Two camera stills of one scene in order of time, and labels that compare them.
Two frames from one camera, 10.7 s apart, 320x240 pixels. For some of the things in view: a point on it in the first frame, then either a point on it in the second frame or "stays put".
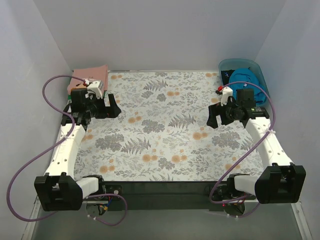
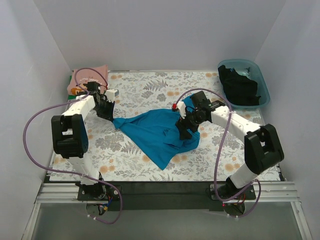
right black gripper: (221, 114) → (186, 124)
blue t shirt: (246, 75) → (155, 132)
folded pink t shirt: (98, 73) stays put
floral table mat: (163, 133) stays put
